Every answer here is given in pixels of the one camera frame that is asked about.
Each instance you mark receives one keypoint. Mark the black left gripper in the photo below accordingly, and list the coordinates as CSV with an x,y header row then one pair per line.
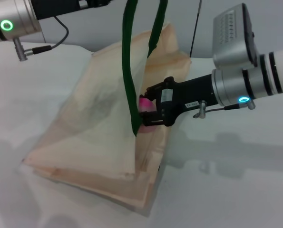
x,y
67,6

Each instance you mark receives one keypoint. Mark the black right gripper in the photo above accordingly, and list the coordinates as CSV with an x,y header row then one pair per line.
x,y
191,95

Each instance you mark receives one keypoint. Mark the pink peach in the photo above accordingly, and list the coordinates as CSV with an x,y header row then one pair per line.
x,y
146,104

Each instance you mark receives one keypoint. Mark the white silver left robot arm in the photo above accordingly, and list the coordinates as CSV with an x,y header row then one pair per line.
x,y
17,16

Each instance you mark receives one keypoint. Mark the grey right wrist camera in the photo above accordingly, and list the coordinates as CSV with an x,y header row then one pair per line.
x,y
234,35

